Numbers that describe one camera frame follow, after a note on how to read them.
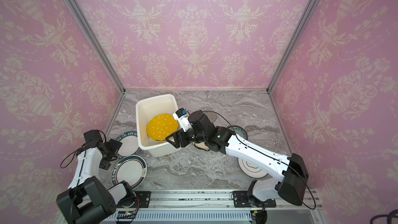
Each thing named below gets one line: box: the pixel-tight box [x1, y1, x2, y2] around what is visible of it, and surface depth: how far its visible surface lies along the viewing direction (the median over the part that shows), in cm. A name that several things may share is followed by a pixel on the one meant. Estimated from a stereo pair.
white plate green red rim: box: [110, 155, 148, 191], surface depth 84 cm
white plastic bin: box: [135, 95, 182, 158], surface depth 92 cm
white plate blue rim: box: [237, 157, 268, 179], surface depth 84 cm
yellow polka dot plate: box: [146, 114, 179, 142], surface depth 99 cm
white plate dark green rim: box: [115, 130, 141, 160], surface depth 97 cm
